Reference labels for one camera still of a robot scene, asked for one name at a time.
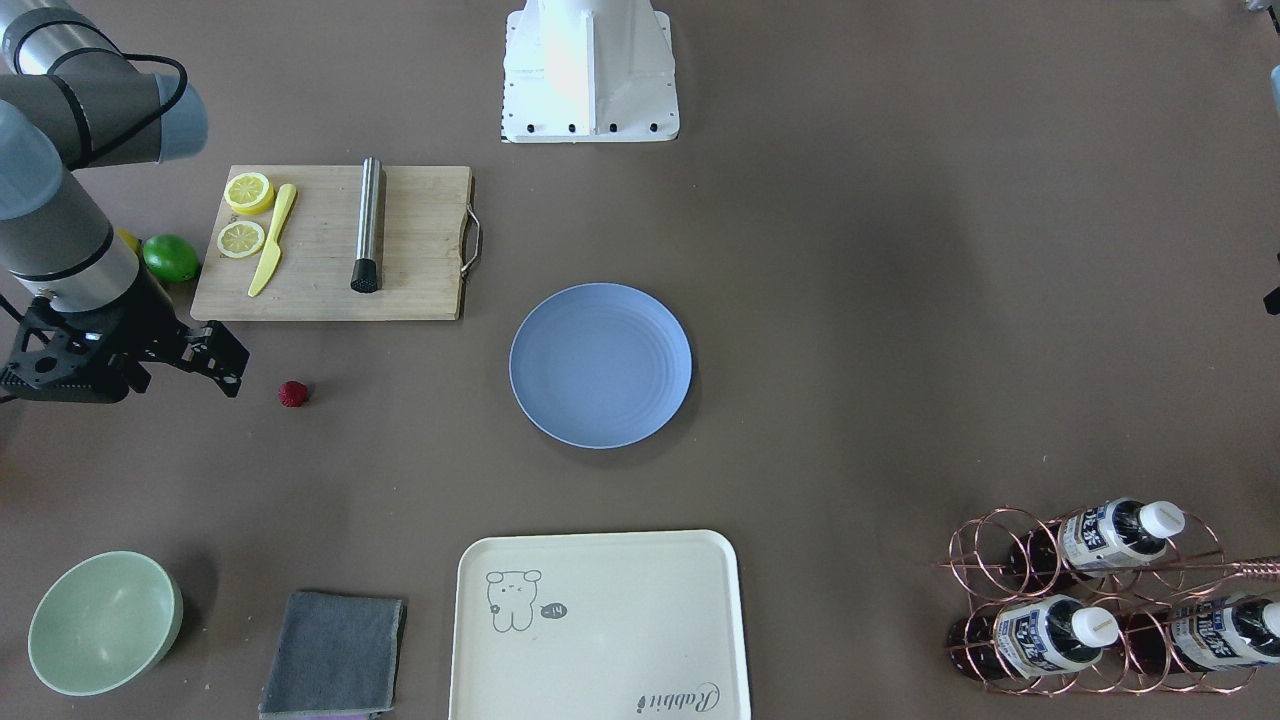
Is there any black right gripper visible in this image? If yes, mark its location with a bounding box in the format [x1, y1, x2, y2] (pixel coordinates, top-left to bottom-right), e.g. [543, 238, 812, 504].
[95, 268, 250, 398]

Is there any blue round plate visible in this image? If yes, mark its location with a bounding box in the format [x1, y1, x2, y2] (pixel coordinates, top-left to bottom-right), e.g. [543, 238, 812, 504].
[508, 282, 694, 450]

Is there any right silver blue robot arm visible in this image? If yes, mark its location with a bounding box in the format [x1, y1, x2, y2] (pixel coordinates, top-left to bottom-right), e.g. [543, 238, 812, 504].
[1, 1, 250, 404]

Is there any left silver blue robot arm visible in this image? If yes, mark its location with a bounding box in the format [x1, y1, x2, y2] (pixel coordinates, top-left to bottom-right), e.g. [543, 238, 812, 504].
[1240, 0, 1280, 114]

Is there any red strawberry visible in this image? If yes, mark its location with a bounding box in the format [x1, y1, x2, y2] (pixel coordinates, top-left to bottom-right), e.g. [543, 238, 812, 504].
[276, 380, 311, 407]

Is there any green lime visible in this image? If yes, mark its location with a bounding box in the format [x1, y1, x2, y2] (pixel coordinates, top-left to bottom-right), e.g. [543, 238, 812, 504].
[140, 234, 201, 283]

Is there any yellow plastic knife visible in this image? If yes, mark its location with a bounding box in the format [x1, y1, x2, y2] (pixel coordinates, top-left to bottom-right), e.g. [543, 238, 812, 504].
[247, 183, 298, 297]

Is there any lemon slice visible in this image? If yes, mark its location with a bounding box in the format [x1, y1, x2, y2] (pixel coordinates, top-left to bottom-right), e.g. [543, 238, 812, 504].
[223, 170, 276, 217]
[215, 220, 268, 259]

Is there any yellow lemon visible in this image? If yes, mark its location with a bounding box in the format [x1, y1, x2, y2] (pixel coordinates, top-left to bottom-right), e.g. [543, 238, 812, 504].
[114, 227, 141, 256]

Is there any wooden cutting board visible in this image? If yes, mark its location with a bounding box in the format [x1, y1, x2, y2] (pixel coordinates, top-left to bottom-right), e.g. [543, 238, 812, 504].
[191, 165, 475, 322]

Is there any steel muddler black tip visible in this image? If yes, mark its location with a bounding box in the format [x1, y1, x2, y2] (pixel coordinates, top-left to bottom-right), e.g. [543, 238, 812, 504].
[349, 156, 384, 293]

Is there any green bowl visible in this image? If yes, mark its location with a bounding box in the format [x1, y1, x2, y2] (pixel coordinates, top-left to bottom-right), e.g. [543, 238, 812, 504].
[27, 551, 184, 697]

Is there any grey folded cloth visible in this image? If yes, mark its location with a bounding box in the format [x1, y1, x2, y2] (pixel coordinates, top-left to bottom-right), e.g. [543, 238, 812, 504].
[259, 591, 404, 719]

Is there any cream rabbit tray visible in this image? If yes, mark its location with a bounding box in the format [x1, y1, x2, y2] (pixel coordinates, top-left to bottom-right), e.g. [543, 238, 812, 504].
[449, 529, 753, 719]

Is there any dark drink bottle white cap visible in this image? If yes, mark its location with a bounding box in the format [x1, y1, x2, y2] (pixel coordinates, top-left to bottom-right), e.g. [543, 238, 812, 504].
[1001, 497, 1187, 594]

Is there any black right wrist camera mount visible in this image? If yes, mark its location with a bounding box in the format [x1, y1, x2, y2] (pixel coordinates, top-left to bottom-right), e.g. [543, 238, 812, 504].
[1, 297, 151, 404]

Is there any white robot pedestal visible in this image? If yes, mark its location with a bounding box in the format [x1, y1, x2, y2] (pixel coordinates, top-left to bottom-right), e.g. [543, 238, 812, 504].
[500, 1, 681, 143]

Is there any copper wire bottle rack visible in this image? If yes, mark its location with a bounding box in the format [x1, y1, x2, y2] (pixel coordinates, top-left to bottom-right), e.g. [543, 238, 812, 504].
[936, 506, 1277, 697]

